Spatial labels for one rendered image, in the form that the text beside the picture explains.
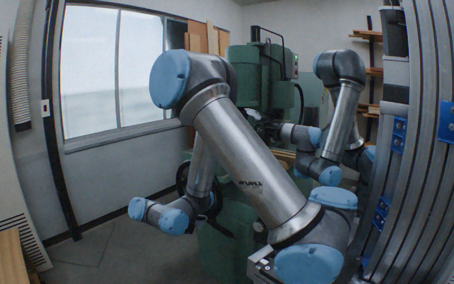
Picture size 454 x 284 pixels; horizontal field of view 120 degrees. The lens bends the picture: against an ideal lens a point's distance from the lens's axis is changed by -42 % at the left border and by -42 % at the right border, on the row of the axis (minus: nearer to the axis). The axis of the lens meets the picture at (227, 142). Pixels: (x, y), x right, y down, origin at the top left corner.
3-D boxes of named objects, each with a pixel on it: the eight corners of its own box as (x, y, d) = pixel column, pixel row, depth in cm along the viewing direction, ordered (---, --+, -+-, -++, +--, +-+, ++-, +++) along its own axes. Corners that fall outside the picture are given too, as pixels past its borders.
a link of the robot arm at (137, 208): (138, 224, 58) (123, 216, 63) (165, 228, 66) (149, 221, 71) (143, 199, 60) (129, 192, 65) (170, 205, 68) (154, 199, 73)
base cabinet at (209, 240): (199, 269, 146) (191, 185, 129) (244, 234, 190) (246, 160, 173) (249, 297, 119) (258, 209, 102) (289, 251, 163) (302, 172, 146)
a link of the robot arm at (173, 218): (196, 201, 62) (170, 194, 68) (167, 217, 53) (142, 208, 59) (200, 225, 63) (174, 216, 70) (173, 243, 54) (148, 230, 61)
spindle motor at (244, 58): (218, 106, 116) (218, 47, 108) (237, 104, 129) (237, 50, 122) (246, 108, 105) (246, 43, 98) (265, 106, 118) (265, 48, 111)
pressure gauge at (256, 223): (251, 233, 99) (252, 218, 97) (256, 229, 102) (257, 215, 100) (263, 237, 95) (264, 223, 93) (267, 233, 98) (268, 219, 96)
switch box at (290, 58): (283, 78, 127) (283, 52, 123) (289, 79, 135) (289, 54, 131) (292, 78, 123) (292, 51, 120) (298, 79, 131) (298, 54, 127)
